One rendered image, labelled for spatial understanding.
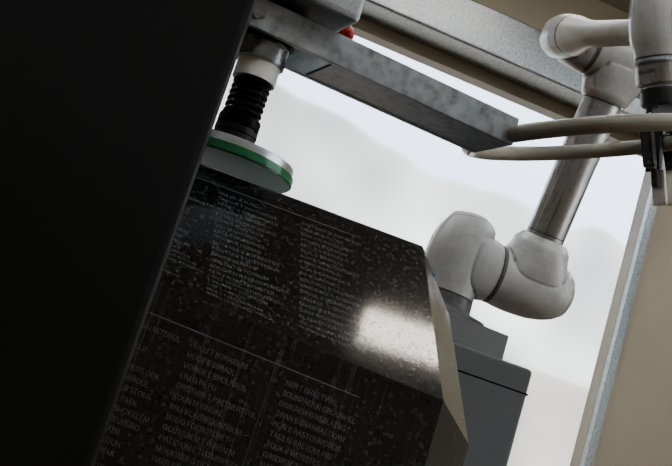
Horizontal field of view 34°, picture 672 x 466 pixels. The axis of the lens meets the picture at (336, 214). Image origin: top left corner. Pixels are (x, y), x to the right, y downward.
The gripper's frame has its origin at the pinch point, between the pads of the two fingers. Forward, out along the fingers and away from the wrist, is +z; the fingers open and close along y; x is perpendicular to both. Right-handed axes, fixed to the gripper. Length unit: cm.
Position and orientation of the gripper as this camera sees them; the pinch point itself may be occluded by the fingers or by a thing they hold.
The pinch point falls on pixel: (665, 188)
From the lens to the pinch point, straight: 226.2
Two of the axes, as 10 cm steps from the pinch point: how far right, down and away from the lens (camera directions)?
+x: 6.5, -0.7, -7.5
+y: -7.5, 0.0, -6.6
